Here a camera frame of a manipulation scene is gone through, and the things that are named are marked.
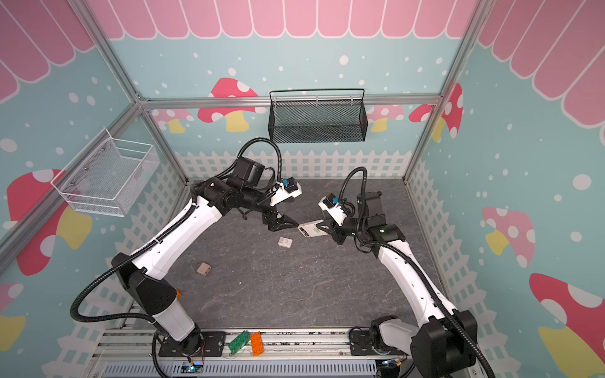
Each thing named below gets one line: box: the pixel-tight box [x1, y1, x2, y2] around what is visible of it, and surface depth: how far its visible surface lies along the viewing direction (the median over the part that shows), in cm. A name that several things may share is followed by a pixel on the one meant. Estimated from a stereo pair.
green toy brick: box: [227, 329, 250, 356], surface depth 76 cm
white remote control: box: [296, 218, 328, 238], surface depth 79 cm
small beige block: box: [196, 262, 212, 277], surface depth 91 cm
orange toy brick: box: [250, 331, 264, 356], surface depth 76 cm
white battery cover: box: [277, 236, 294, 249], surface depth 99 cm
